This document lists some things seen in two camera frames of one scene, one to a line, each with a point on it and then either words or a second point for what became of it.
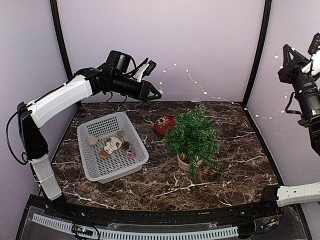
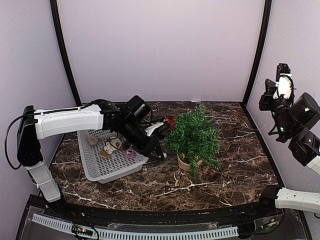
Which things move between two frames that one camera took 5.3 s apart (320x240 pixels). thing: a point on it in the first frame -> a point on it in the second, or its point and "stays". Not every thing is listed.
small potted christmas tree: x=194 y=138 stays
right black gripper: x=290 y=66 -> x=270 y=87
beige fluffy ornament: x=92 y=141 stays
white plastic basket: x=111 y=148 stays
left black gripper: x=143 y=94 -> x=153 y=143
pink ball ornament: x=130 y=153 stays
